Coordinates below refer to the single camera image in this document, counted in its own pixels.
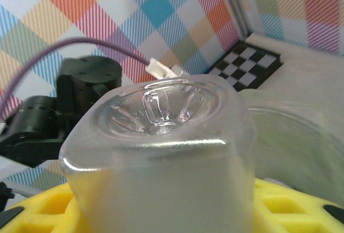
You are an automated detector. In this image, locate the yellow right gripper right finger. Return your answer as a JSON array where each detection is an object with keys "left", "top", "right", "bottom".
[{"left": 253, "top": 178, "right": 344, "bottom": 233}]

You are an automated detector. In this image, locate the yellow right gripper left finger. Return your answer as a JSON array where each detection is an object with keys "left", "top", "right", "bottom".
[{"left": 0, "top": 182, "right": 87, "bottom": 233}]

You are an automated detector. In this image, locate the mesh bin with plastic liner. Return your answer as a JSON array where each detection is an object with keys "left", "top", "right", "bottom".
[{"left": 240, "top": 87, "right": 344, "bottom": 202}]

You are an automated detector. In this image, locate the frosted clear square bottle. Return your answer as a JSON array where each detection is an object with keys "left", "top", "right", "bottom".
[{"left": 58, "top": 73, "right": 259, "bottom": 233}]

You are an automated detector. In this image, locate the black white checkerboard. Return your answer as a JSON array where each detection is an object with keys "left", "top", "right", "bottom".
[{"left": 207, "top": 41, "right": 285, "bottom": 93}]

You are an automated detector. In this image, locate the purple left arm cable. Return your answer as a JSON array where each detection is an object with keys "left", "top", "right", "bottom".
[{"left": 0, "top": 36, "right": 185, "bottom": 123}]

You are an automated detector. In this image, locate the aluminium frame post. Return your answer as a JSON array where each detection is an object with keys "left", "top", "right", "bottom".
[{"left": 218, "top": 0, "right": 255, "bottom": 42}]

